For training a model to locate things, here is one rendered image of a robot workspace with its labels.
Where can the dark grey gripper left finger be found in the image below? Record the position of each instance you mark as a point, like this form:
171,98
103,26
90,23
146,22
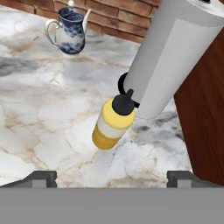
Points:
40,178

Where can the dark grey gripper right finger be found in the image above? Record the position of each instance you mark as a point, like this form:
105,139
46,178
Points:
180,178

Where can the brown wooden cabinet side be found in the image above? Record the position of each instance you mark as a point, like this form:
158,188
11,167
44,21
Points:
204,116

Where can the yellow mustard bottle black cap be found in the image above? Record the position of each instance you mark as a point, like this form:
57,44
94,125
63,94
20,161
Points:
114,124

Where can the black paper towel holder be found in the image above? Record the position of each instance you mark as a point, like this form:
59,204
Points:
122,84

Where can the white paper towel roll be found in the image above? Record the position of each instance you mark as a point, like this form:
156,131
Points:
172,55

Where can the blue and white teapot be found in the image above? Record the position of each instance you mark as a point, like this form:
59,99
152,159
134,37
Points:
71,32

